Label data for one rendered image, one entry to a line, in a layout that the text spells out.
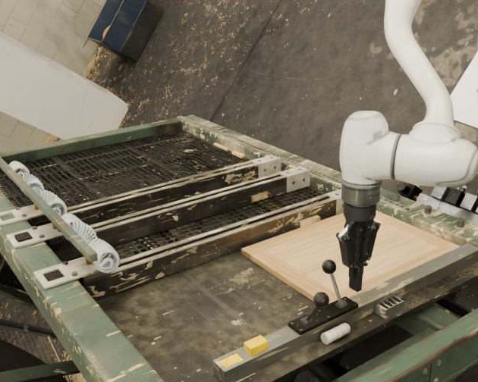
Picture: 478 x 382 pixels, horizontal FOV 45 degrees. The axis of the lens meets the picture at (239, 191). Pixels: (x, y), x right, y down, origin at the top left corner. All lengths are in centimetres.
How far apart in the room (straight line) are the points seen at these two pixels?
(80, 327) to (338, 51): 299
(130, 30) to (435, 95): 489
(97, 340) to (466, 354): 87
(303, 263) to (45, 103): 406
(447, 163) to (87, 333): 88
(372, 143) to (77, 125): 460
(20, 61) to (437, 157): 451
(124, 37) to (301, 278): 458
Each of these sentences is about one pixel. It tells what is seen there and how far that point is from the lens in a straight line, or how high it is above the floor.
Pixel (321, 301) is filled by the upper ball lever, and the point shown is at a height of 154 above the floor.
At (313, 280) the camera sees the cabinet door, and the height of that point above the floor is 131.
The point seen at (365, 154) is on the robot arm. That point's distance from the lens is 127.
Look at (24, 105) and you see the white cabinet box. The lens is 549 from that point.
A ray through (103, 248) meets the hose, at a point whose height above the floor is 186.
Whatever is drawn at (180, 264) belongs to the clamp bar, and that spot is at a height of 153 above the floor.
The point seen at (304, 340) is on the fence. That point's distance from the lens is 147.
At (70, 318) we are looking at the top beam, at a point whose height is 190.
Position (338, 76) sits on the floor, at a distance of 390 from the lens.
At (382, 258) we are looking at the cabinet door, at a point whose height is 110.
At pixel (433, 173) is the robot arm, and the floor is 159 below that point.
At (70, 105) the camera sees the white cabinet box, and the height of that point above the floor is 52.
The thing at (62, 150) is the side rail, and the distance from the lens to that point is 300.
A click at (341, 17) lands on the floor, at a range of 418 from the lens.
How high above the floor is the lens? 262
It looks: 40 degrees down
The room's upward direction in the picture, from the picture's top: 63 degrees counter-clockwise
